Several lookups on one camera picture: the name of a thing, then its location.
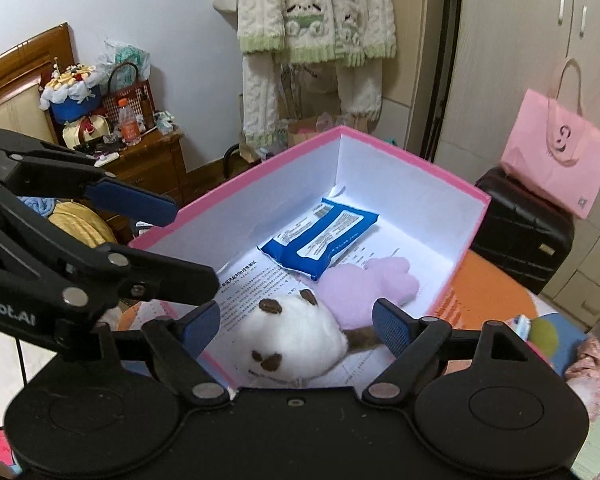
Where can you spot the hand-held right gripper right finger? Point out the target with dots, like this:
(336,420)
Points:
(390,330)

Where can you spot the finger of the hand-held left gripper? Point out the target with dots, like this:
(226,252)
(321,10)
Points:
(130,202)
(170,282)

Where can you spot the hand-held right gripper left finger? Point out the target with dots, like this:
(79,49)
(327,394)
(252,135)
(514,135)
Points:
(200,327)

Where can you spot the purple fluffy cloth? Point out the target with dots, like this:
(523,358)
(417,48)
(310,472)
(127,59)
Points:
(370,290)

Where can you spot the white plush toy brown ears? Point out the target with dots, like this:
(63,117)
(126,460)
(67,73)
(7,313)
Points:
(295,340)

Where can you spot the blue wet wipes packet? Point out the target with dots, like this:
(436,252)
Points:
(320,235)

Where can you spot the small white blue packet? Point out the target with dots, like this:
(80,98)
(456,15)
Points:
(522,327)

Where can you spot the pink cardboard box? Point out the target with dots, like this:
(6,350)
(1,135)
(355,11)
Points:
(370,175)

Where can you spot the wooden nightstand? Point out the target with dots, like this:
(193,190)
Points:
(150,165)

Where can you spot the yellow pillow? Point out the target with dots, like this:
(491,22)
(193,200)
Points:
(80,225)

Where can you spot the orange drink bottle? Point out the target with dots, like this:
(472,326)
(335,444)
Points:
(129,125)

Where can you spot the cream red wrapped bouquet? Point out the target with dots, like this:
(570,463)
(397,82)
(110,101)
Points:
(87,132)

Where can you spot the small tissue pack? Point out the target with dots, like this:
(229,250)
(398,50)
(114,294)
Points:
(165,121)

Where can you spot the blue knitted cloth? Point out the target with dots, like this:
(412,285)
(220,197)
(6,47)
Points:
(37,205)

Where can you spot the plaid handbag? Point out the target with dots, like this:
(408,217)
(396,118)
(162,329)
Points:
(112,102)

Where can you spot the patchwork tablecloth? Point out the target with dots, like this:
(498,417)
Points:
(485,285)

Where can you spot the black clothes rack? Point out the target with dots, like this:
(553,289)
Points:
(228,160)

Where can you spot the flower bouquet blue wrap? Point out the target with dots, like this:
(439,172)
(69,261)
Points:
(72,105)

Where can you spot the white green diaper pack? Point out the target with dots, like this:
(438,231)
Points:
(130,57)

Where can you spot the black suitcase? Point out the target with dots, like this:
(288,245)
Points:
(515,240)

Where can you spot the cream fleece pajama pants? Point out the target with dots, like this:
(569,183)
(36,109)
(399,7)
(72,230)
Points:
(260,100)

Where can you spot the wooden bed headboard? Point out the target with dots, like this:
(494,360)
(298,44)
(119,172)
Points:
(10,75)

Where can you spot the pink shopping bag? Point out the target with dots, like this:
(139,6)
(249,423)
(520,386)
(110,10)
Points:
(545,160)

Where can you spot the cream fleece pajama top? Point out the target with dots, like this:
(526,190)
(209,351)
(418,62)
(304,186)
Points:
(310,5)

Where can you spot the beige tall cabinet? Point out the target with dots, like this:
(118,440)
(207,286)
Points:
(415,60)

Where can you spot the beige wardrobe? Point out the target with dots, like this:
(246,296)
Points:
(530,20)

